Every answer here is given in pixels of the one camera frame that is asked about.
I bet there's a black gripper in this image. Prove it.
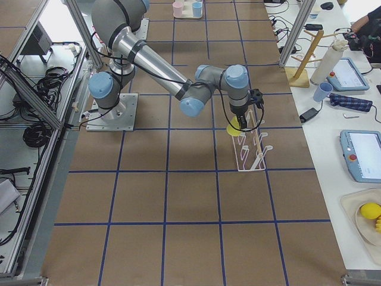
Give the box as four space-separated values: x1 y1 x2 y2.
229 104 248 130

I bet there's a wooden mug tree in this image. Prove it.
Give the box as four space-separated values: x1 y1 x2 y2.
285 29 337 88

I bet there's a blue teach pendant far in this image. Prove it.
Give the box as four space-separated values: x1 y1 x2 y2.
326 57 369 91

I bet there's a pink plastic cup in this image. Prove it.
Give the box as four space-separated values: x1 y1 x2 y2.
172 1 183 18

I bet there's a blue teach pendant near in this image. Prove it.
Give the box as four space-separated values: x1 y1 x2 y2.
340 130 380 184

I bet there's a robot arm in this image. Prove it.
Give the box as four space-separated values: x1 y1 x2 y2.
91 1 249 130

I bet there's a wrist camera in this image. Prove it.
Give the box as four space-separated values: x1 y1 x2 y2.
248 89 264 109

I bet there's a yellow lemon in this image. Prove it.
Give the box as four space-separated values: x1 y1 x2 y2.
360 203 381 220

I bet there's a beige tray with bowl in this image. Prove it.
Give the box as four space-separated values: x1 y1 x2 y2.
341 189 380 266

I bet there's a blue teach pendant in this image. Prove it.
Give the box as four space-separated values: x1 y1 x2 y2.
326 57 369 91
340 130 380 184

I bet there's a blue cup far corner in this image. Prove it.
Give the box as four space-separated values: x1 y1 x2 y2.
192 1 202 18

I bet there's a white thermos bottle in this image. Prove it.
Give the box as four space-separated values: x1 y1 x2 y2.
310 39 348 85

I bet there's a cream serving tray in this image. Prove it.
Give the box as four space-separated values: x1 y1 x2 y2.
174 0 204 19

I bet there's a yellow plastic cup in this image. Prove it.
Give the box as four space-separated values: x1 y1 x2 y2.
226 116 242 137

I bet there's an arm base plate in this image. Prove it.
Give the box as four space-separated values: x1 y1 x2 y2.
86 93 138 132

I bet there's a white wire cup rack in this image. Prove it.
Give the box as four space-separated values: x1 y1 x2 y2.
232 130 273 172

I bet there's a blue cup on desk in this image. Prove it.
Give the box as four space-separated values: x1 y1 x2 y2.
313 82 333 102

